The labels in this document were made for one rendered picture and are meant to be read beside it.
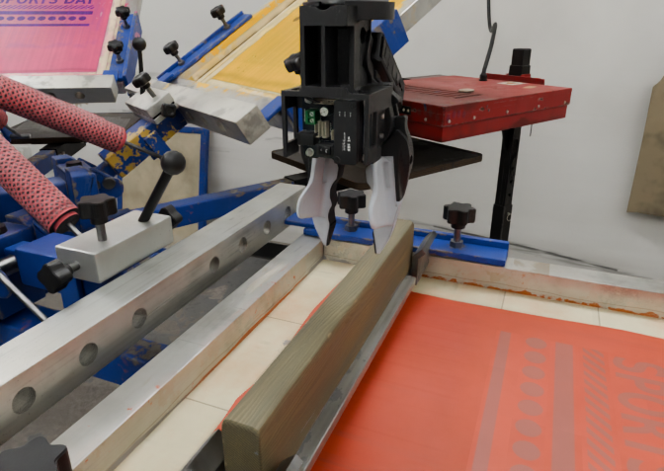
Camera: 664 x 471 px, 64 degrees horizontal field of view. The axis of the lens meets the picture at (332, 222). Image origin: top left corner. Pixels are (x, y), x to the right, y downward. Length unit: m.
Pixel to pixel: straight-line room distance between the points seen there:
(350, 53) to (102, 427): 0.36
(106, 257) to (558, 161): 2.13
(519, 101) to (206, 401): 1.23
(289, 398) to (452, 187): 2.23
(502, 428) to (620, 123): 2.03
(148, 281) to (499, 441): 0.38
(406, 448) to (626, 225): 2.18
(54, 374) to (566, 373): 0.50
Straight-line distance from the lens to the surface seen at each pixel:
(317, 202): 0.48
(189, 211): 1.21
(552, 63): 2.44
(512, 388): 0.59
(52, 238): 0.77
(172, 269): 0.63
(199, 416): 0.55
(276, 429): 0.39
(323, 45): 0.40
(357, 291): 0.52
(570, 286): 0.76
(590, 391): 0.62
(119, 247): 0.63
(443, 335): 0.66
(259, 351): 0.62
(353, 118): 0.40
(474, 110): 1.42
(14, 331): 0.84
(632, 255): 2.65
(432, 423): 0.54
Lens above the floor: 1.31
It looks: 21 degrees down
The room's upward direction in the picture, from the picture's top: straight up
